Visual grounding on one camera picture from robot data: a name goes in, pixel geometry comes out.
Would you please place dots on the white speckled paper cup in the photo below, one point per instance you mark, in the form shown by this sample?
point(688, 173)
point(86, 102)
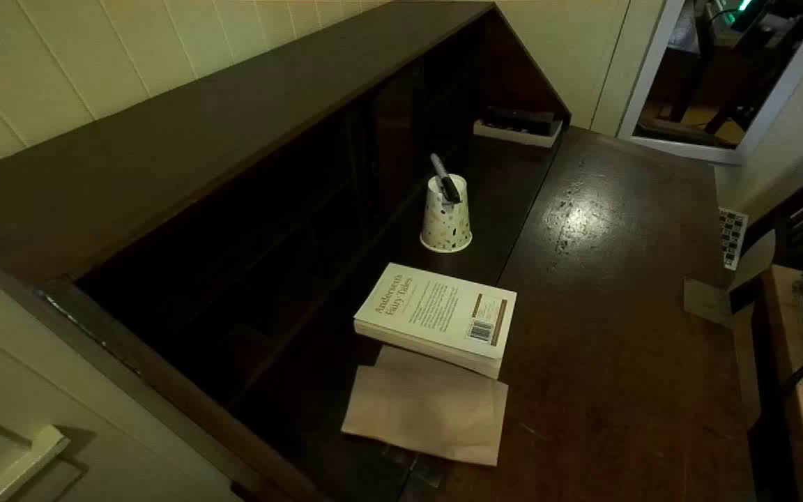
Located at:
point(448, 228)

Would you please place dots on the black and white marker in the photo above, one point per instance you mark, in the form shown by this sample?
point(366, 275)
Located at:
point(450, 191)

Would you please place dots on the dark wooden secretary cabinet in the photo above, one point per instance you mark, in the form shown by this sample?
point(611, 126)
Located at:
point(220, 240)

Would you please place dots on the white paperback book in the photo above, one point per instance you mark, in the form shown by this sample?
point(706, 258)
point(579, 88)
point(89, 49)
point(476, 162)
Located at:
point(439, 316)

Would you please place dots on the white tray of dark items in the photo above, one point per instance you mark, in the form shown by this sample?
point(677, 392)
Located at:
point(536, 130)

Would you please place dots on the small tan paper note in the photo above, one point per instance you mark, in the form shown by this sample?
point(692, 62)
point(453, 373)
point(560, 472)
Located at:
point(706, 303)

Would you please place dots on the white perforated metal bracket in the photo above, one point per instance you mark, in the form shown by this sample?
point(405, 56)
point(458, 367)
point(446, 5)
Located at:
point(731, 231)

